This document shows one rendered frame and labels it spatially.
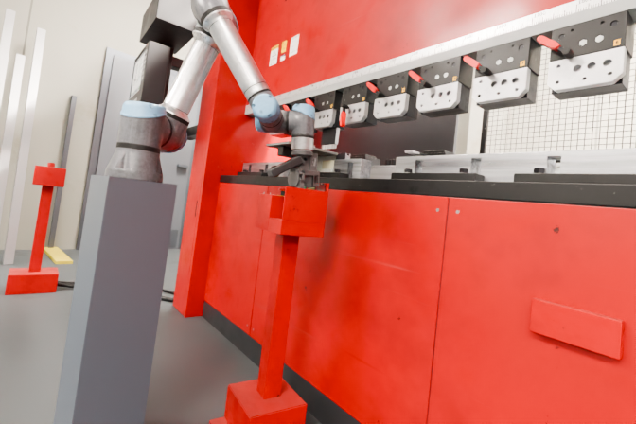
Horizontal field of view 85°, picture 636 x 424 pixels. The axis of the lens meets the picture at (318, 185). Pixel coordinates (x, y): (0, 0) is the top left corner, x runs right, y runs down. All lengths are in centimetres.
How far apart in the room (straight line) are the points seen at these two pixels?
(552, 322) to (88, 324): 107
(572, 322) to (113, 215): 108
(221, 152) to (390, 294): 149
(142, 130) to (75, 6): 364
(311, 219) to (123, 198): 54
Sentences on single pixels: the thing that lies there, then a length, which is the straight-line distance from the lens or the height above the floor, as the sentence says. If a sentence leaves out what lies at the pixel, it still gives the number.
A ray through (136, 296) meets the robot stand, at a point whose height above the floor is 46.
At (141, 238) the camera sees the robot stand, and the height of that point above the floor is 61.
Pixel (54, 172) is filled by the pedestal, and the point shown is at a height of 77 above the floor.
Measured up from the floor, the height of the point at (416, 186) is 85.
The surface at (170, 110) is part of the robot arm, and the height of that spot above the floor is 101.
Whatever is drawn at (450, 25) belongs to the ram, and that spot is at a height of 140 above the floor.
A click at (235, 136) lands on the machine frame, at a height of 113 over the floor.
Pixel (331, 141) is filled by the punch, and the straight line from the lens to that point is 161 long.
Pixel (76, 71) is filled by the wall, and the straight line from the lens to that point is 450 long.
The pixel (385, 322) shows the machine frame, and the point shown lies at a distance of 117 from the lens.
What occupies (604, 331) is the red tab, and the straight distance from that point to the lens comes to 89.
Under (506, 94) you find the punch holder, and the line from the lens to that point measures 114.
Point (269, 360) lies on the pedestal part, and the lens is 128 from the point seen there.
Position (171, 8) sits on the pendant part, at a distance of 254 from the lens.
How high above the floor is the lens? 77
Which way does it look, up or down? 3 degrees up
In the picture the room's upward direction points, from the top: 7 degrees clockwise
